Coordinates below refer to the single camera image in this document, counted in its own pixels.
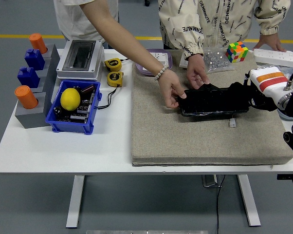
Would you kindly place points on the person's left hand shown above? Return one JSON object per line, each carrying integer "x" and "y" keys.
{"x": 270, "y": 41}
{"x": 172, "y": 85}

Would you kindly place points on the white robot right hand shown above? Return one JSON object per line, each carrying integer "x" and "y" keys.
{"x": 270, "y": 83}

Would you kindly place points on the person's right hand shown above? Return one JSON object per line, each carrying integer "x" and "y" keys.
{"x": 196, "y": 72}

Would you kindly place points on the black glossy panel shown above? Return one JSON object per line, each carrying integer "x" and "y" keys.
{"x": 205, "y": 103}

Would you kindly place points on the person's bare forearm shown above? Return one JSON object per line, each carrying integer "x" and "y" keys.
{"x": 127, "y": 41}

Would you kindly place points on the white power strip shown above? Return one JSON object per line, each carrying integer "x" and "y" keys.
{"x": 270, "y": 54}

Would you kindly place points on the clear bags of small parts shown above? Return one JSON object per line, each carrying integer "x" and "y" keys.
{"x": 285, "y": 72}

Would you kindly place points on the clear bag of metal nuts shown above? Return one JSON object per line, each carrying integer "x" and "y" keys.
{"x": 217, "y": 61}

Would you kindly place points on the purple tray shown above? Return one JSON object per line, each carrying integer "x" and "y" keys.
{"x": 170, "y": 61}

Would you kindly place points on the white socket plate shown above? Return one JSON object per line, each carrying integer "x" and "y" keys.
{"x": 162, "y": 57}

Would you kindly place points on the colourful puzzle cube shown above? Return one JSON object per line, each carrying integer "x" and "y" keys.
{"x": 236, "y": 52}

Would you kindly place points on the yellow tape measure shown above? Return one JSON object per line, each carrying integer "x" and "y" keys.
{"x": 112, "y": 64}
{"x": 115, "y": 79}

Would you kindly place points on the grey-brown mat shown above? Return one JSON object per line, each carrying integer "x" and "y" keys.
{"x": 185, "y": 146}

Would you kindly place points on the black chair wheel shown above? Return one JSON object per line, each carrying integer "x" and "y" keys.
{"x": 147, "y": 2}

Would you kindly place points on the circuit boards pile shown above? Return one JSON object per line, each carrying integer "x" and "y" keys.
{"x": 84, "y": 107}

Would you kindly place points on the black table controller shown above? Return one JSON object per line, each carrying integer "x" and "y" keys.
{"x": 287, "y": 177}

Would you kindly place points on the yellow lemon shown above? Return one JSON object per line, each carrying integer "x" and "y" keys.
{"x": 70, "y": 99}

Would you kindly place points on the grey control box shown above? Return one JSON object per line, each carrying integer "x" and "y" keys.
{"x": 209, "y": 181}

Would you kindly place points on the blue plastic bin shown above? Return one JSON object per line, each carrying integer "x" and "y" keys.
{"x": 71, "y": 126}

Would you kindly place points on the black round capacitor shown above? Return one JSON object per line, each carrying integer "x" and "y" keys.
{"x": 57, "y": 110}

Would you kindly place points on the white table leg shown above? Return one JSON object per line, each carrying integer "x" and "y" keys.
{"x": 74, "y": 202}
{"x": 250, "y": 202}

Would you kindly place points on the blue plastic block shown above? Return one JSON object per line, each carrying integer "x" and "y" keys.
{"x": 28, "y": 78}
{"x": 34, "y": 59}

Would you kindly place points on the orange cylinder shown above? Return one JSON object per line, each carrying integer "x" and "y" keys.
{"x": 26, "y": 97}
{"x": 37, "y": 43}

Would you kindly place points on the grey stepped block holder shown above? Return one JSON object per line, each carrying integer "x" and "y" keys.
{"x": 32, "y": 119}

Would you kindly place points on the grey-white electrical enclosure box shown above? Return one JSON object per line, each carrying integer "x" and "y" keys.
{"x": 61, "y": 73}

